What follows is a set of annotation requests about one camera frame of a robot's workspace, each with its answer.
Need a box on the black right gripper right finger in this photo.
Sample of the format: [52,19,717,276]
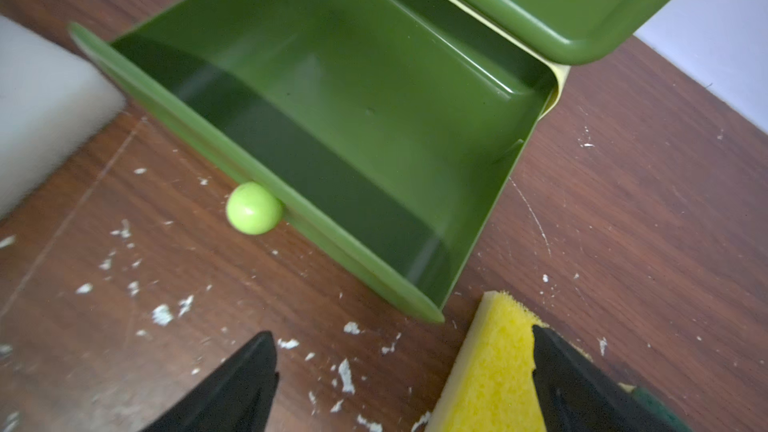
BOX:
[532,325,678,431]

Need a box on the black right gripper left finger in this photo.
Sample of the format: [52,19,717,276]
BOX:
[144,331,279,431]

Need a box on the green bottom drawer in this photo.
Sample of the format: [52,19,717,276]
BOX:
[69,0,567,323]

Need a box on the cream sponge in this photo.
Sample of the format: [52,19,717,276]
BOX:
[1,16,126,217]

